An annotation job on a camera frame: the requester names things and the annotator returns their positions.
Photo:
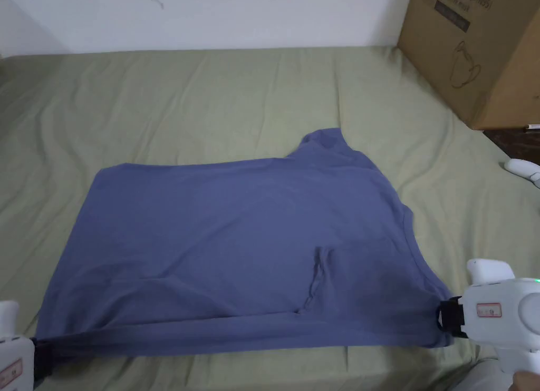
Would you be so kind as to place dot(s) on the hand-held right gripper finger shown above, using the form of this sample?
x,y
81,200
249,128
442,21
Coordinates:
x,y
439,321

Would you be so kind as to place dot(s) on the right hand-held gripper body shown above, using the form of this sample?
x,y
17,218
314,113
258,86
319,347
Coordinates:
x,y
502,319

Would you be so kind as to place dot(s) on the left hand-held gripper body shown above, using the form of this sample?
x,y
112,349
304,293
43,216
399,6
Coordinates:
x,y
14,357

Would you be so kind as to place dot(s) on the dark blue shirt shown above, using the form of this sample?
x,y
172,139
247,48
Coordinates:
x,y
236,239

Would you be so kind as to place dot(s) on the person's right hand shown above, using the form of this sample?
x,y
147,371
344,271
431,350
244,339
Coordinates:
x,y
527,382

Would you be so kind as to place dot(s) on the person's legs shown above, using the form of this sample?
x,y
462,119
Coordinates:
x,y
485,376

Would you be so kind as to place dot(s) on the white hand controller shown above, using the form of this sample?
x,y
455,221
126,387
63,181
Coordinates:
x,y
519,167

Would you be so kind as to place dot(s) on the brown cardboard carton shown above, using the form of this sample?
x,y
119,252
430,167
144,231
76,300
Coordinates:
x,y
476,49

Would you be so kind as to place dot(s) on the bed with pale green sheet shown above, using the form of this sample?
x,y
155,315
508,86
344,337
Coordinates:
x,y
177,104

